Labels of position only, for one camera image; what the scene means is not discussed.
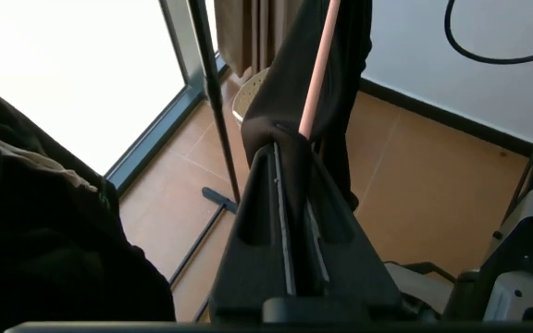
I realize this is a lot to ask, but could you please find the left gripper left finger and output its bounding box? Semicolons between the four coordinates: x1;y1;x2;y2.
208;142;298;324

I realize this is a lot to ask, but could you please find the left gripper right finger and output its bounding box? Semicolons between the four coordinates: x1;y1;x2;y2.
305;154;404;323

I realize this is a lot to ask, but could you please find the black garment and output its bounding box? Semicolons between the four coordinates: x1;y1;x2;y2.
0;73;178;324
241;0;374;297

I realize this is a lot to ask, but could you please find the pink clothes hanger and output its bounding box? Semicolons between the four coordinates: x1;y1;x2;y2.
297;0;341;141

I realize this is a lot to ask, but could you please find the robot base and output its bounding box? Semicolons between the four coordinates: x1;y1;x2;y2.
384;94;533;324

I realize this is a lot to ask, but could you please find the white laundry basket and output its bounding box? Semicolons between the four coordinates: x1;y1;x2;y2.
231;67;271;127

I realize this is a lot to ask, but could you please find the black clothes rack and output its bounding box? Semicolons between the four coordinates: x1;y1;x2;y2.
167;0;243;324

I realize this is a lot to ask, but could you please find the brown curtain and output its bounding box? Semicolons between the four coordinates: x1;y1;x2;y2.
213;0;305;80

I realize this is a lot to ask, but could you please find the black cable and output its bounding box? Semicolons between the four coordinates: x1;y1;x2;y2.
443;0;533;65

